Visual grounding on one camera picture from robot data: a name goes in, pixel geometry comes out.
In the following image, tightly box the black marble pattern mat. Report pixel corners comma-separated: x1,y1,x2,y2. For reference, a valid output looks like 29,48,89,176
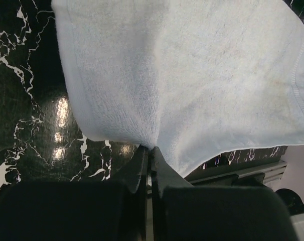
0,1,304,197

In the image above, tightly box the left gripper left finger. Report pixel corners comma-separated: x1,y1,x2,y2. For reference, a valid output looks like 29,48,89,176
118,146,148,240

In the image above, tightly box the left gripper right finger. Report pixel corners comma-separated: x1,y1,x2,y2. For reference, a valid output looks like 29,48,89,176
150,147,192,240

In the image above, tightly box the light blue towel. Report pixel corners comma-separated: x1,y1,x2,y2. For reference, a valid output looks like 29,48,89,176
51,1,304,176

